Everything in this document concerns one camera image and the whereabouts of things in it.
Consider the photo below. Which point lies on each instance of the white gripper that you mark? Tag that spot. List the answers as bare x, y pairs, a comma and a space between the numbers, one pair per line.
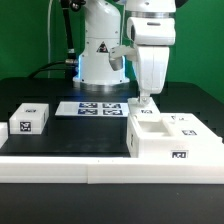
150, 70

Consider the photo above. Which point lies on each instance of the white cabinet body box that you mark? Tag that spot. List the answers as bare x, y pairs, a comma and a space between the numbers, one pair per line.
151, 140

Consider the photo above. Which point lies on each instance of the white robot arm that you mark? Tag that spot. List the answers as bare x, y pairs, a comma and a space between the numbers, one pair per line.
140, 31

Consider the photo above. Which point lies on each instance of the white cabinet top box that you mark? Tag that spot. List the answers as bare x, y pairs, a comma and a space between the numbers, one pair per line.
29, 118

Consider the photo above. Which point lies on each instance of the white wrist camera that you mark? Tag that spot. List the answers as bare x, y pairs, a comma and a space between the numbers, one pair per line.
116, 55

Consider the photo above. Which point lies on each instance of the white table border frame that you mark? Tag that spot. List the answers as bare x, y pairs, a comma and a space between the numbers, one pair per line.
201, 168

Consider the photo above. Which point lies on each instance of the white marker base plate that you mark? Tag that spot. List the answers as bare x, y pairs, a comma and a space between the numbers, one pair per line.
92, 109

